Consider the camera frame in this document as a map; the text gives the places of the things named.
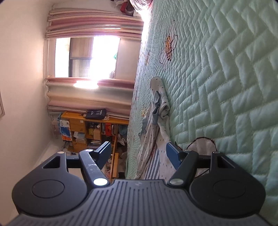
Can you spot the wooden bookshelf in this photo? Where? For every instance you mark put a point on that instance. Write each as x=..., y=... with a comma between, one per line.
x=80, y=133

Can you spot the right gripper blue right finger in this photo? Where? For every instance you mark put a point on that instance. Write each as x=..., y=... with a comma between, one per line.
x=185, y=164

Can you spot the pink curtain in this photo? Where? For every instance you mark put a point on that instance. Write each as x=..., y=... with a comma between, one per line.
x=83, y=23
x=80, y=95

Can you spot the pink curtain right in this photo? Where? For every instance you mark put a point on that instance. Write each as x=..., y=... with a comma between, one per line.
x=83, y=23

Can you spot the white dotted baby garment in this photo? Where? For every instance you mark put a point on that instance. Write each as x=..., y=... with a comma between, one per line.
x=153, y=162

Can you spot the dark hanging tote bag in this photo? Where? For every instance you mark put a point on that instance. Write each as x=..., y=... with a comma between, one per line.
x=96, y=114

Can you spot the wooden desk with drawers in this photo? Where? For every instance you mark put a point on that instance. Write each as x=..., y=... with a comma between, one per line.
x=114, y=161

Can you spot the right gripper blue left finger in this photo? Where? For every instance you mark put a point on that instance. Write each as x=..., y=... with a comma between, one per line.
x=92, y=162

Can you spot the pink curtain left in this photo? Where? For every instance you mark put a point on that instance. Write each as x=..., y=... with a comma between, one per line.
x=80, y=95

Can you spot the nightstand clutter with plush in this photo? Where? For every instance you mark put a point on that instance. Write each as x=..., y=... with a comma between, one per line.
x=124, y=7

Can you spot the green quilted bee bedspread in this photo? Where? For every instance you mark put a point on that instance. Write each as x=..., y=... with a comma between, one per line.
x=218, y=64

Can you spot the framed wall picture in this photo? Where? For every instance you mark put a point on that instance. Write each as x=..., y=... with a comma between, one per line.
x=2, y=111

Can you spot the floral folded duvet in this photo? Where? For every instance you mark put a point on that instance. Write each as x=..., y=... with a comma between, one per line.
x=141, y=4

